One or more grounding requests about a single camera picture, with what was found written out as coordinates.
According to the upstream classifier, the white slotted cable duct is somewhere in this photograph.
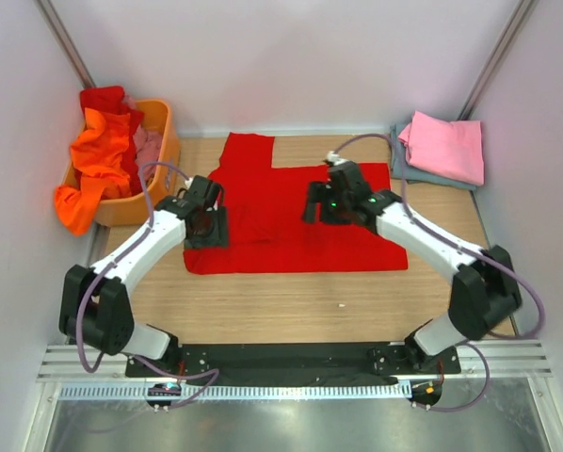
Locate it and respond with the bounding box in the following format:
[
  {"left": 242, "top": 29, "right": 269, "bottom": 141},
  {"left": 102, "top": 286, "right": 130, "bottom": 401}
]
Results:
[{"left": 58, "top": 380, "right": 411, "bottom": 402}]

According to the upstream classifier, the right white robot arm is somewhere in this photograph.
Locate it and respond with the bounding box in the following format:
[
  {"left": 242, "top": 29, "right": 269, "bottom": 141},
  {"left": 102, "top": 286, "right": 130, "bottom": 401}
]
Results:
[{"left": 302, "top": 159, "right": 522, "bottom": 373}]

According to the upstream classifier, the folded grey-blue t-shirt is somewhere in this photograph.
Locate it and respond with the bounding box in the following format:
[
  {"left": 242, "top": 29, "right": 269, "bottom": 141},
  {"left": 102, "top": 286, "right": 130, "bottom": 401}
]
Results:
[{"left": 390, "top": 123, "right": 476, "bottom": 191}]

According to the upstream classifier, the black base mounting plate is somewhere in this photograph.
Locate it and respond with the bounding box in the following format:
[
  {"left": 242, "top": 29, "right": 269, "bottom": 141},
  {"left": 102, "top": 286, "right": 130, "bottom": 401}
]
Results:
[{"left": 125, "top": 342, "right": 461, "bottom": 388}]

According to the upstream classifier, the dark red shirt in basket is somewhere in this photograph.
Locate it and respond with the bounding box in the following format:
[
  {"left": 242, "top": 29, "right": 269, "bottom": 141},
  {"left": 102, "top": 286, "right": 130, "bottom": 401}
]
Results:
[{"left": 79, "top": 86, "right": 144, "bottom": 196}]

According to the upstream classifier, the aluminium frame post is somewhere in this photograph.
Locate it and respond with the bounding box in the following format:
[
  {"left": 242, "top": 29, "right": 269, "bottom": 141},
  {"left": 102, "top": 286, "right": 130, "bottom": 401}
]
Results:
[
  {"left": 457, "top": 0, "right": 539, "bottom": 121},
  {"left": 35, "top": 0, "right": 96, "bottom": 89}
]

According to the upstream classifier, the dusty pink shirt in basket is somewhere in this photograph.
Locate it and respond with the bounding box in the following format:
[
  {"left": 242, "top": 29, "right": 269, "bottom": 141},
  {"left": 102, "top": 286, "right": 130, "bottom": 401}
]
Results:
[{"left": 123, "top": 95, "right": 163, "bottom": 186}]

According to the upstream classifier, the left aluminium frame post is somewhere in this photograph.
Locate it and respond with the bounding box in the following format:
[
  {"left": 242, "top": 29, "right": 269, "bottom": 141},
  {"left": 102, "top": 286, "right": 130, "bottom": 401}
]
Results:
[{"left": 35, "top": 0, "right": 96, "bottom": 89}]

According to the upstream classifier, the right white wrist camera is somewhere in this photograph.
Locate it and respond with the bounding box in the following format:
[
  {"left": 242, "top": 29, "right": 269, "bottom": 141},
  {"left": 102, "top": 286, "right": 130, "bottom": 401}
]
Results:
[{"left": 324, "top": 151, "right": 347, "bottom": 168}]

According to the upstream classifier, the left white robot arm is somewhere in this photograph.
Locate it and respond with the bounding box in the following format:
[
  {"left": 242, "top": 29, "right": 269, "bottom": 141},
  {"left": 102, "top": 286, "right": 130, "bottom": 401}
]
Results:
[{"left": 58, "top": 176, "right": 229, "bottom": 377}]

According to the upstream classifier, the red t-shirt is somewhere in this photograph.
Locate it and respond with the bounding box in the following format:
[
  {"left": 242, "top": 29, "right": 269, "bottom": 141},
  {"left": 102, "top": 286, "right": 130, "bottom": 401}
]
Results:
[{"left": 184, "top": 133, "right": 408, "bottom": 275}]

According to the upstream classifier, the orange plastic laundry basket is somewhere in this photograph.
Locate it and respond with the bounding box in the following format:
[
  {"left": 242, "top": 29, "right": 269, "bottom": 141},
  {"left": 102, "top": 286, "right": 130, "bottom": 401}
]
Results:
[{"left": 61, "top": 98, "right": 184, "bottom": 228}]

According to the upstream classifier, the folded pink t-shirt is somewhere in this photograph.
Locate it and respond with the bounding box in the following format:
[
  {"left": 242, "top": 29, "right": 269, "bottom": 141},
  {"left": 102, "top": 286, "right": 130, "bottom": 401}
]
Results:
[{"left": 398, "top": 111, "right": 485, "bottom": 186}]

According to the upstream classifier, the orange t-shirt in basket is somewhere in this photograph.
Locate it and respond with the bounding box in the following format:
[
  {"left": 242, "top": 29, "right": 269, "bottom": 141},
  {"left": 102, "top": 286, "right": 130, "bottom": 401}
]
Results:
[{"left": 54, "top": 108, "right": 131, "bottom": 235}]

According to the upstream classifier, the right aluminium frame post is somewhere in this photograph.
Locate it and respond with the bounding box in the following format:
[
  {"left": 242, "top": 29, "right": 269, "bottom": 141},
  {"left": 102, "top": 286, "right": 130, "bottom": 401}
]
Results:
[{"left": 457, "top": 0, "right": 539, "bottom": 121}]

